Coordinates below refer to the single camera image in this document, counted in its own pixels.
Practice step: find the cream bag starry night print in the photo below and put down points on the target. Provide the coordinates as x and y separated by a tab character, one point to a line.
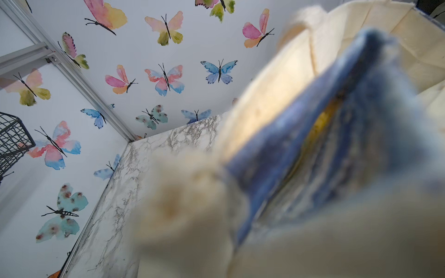
330	165

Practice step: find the black wire wall basket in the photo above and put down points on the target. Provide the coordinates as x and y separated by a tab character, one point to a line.
15	142

